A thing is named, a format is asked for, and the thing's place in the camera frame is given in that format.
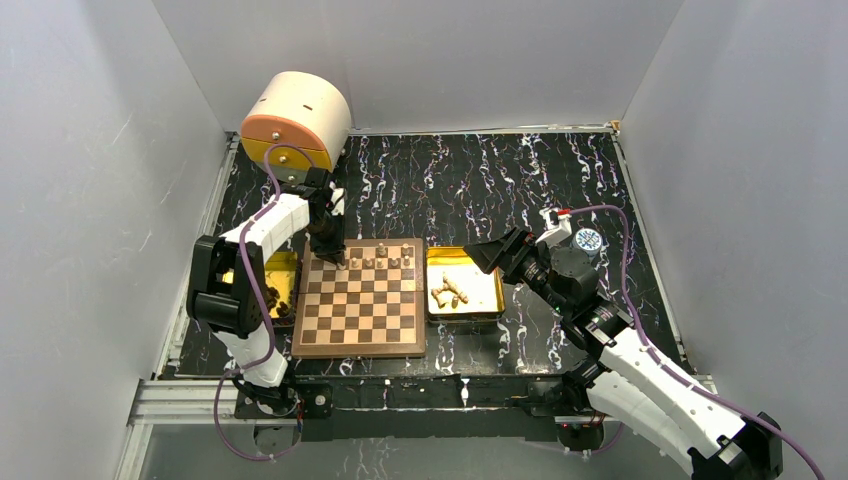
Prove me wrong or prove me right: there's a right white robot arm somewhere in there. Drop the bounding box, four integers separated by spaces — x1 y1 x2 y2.
464 228 783 479

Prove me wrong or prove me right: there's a gold tin with light pieces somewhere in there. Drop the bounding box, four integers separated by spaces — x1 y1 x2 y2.
425 246 506 324

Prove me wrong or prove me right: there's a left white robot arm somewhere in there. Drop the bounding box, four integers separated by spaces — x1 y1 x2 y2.
186 167 345 416

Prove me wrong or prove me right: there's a gold tin with dark pieces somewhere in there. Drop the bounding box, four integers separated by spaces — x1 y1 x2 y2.
214 251 299 335

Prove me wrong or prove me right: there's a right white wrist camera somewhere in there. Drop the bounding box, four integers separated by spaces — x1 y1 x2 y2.
537 207 572 248

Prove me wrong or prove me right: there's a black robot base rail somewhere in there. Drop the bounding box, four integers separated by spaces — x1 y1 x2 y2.
235 374 623 455

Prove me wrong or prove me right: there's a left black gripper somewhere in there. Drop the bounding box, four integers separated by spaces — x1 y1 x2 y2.
306 211 347 266

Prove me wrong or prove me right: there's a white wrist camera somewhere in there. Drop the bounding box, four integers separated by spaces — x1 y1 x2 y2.
537 207 572 248
330 188 346 216

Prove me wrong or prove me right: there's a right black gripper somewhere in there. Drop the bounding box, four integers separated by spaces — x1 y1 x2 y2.
463 225 571 316

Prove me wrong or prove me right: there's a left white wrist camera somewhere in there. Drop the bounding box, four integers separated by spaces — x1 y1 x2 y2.
330 188 346 216

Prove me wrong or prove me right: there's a round cream drawer box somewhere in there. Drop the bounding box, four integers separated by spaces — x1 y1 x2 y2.
239 71 352 183

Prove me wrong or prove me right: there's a wooden chessboard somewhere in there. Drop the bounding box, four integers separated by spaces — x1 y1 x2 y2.
291 238 426 359

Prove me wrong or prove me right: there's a small blue white jar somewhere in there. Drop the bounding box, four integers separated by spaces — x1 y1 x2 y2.
572 228 604 258

